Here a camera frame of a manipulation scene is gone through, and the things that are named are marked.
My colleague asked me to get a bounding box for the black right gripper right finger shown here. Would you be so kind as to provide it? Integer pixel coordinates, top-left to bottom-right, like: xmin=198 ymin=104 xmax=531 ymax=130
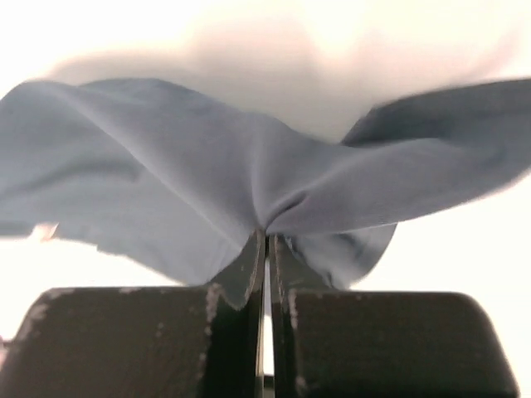
xmin=269 ymin=236 xmax=519 ymax=397

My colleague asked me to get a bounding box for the grey blue t shirt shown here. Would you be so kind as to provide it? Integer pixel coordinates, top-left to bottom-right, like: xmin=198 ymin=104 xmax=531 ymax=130
xmin=1 ymin=79 xmax=530 ymax=289

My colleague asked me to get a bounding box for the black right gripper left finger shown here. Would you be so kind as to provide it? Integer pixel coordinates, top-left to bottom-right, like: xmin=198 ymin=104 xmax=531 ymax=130
xmin=1 ymin=231 xmax=266 ymax=398

